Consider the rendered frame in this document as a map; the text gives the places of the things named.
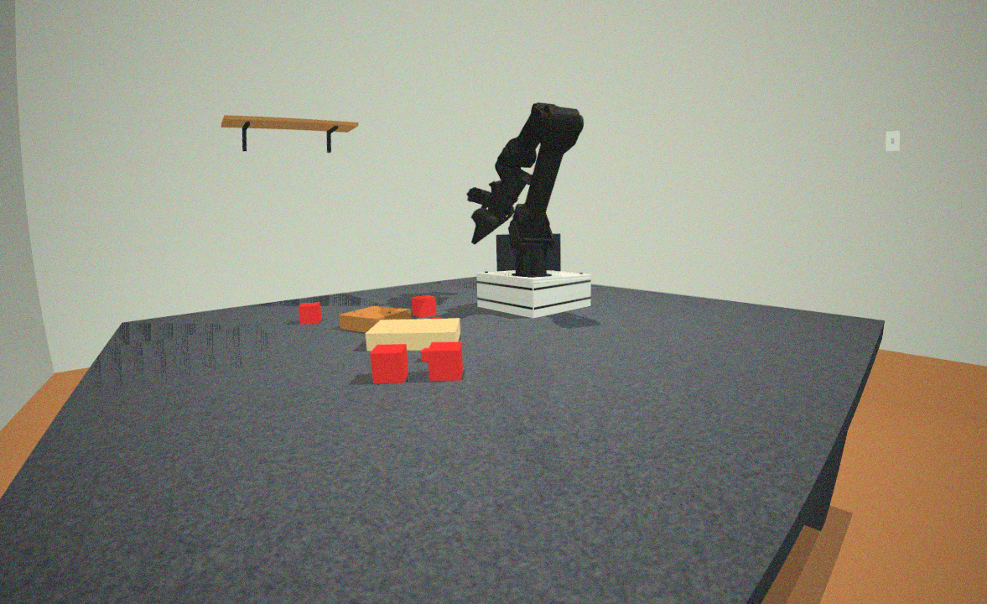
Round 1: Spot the orange square block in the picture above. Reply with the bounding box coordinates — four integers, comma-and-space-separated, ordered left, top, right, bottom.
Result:
339, 306, 411, 332

